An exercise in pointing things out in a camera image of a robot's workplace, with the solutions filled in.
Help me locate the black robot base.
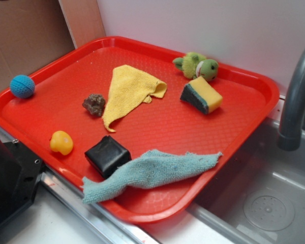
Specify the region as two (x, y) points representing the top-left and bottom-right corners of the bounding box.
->
(0, 140), (44, 228)

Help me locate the yellow green sponge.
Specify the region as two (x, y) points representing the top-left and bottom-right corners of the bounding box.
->
(180, 77), (223, 114)

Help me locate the red plastic tray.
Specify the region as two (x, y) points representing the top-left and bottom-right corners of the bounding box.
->
(0, 37), (279, 224)

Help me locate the yellow cloth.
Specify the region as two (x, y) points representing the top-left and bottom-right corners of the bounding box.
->
(102, 65), (167, 133)

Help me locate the light blue towel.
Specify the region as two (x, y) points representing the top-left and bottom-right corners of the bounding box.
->
(82, 149), (223, 204)

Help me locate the black cube block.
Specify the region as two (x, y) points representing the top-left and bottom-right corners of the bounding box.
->
(84, 136), (132, 179)

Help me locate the brown rock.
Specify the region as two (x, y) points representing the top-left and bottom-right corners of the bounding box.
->
(82, 94), (106, 117)

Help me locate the green plush frog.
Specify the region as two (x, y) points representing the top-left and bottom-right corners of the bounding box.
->
(172, 52), (219, 82)

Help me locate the yellow rubber duck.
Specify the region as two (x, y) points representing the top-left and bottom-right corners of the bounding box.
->
(50, 131), (74, 156)

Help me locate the grey toy sink basin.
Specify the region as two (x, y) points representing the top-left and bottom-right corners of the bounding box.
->
(143, 119), (305, 243)

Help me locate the blue dimpled ball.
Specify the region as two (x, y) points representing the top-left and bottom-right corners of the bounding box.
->
(10, 75), (35, 99)

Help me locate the grey faucet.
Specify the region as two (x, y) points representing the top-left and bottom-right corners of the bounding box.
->
(277, 50), (305, 151)

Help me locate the brown cardboard panel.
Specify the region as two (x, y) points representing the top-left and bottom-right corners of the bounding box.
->
(0, 1), (105, 92)

